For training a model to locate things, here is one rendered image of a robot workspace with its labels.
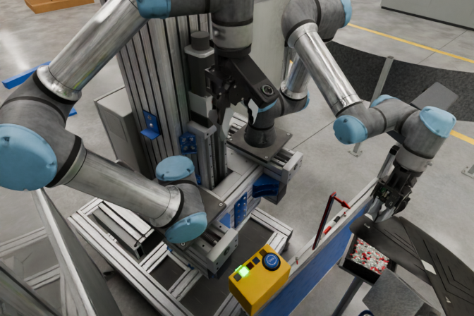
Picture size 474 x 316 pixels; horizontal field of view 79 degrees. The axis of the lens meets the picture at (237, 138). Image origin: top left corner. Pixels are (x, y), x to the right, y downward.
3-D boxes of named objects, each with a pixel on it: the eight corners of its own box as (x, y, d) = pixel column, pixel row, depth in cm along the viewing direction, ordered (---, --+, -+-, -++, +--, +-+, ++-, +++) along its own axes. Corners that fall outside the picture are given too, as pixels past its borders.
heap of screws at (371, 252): (384, 286, 104) (386, 282, 102) (345, 264, 110) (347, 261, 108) (394, 245, 116) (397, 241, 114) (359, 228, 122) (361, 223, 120)
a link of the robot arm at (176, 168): (193, 174, 101) (190, 146, 93) (202, 204, 92) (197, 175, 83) (159, 182, 99) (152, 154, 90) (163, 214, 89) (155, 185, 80)
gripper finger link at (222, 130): (209, 130, 67) (219, 94, 63) (226, 143, 64) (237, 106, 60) (199, 132, 65) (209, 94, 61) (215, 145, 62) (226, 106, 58)
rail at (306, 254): (247, 326, 97) (248, 317, 92) (240, 315, 99) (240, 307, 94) (381, 188, 142) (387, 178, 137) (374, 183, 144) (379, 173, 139)
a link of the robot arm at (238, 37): (262, 20, 51) (226, 31, 47) (261, 45, 54) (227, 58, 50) (235, 10, 55) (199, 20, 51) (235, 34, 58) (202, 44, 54)
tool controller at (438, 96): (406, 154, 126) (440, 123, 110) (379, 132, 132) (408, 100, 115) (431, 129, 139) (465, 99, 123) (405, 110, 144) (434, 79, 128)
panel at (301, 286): (249, 360, 143) (254, 314, 100) (247, 357, 144) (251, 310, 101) (342, 257, 184) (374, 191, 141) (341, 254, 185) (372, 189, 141)
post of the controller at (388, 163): (382, 180, 135) (397, 150, 122) (376, 177, 137) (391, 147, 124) (385, 178, 137) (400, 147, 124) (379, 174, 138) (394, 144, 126)
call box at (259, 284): (250, 319, 82) (252, 305, 75) (228, 291, 88) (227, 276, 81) (288, 281, 90) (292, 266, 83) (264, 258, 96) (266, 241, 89)
